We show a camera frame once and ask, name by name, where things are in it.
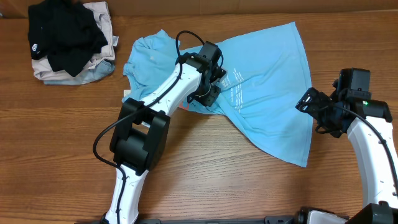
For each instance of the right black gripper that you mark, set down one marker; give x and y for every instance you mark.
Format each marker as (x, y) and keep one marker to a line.
(318, 100)

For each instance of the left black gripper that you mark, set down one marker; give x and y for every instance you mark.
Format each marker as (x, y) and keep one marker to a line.
(206, 94)

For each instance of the light blue printed t-shirt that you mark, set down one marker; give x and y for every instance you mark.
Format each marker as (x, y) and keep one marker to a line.
(267, 74)

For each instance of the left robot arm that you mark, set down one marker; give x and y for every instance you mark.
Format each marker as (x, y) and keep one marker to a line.
(140, 133)

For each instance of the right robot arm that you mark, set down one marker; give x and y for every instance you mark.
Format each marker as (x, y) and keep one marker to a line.
(368, 125)

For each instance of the grey-blue folded garment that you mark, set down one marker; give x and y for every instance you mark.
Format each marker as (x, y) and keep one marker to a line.
(102, 70)

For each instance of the black garment on pile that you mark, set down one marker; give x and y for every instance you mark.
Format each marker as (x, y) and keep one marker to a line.
(66, 33)

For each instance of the beige folded garment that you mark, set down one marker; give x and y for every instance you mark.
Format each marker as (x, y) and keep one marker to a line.
(42, 68)

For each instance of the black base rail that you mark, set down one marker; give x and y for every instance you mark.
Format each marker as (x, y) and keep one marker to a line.
(211, 221)

